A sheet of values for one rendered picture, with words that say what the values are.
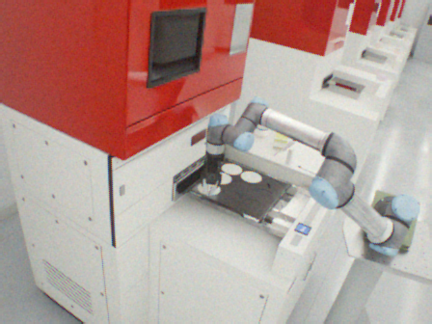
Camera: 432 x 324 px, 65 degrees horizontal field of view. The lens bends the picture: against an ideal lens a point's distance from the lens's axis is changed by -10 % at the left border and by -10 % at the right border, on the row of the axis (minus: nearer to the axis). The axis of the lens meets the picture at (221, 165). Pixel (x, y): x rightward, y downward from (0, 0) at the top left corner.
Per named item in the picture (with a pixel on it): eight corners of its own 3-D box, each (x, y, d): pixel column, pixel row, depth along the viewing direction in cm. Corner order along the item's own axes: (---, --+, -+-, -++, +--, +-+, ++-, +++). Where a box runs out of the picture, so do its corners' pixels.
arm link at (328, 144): (368, 139, 121) (250, 90, 143) (355, 166, 119) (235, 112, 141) (365, 152, 131) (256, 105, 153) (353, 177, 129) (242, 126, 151)
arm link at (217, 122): (222, 122, 139) (204, 115, 144) (218, 148, 145) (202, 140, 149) (234, 118, 145) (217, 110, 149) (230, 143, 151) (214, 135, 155)
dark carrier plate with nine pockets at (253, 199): (189, 189, 165) (189, 188, 165) (227, 160, 192) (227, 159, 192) (258, 220, 152) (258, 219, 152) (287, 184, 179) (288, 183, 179)
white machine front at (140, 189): (112, 246, 138) (107, 155, 118) (217, 165, 202) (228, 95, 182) (118, 250, 137) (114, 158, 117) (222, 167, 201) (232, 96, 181)
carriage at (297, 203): (268, 232, 153) (270, 227, 152) (297, 193, 182) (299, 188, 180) (285, 239, 150) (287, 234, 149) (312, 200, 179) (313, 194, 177)
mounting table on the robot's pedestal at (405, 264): (417, 241, 184) (427, 223, 178) (425, 302, 147) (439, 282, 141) (339, 218, 195) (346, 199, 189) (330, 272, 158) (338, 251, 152)
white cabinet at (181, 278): (148, 335, 194) (148, 225, 153) (230, 244, 269) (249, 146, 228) (249, 396, 170) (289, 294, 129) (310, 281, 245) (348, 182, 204)
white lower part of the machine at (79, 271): (37, 294, 204) (11, 182, 163) (125, 229, 268) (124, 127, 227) (125, 361, 178) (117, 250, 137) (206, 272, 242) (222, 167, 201)
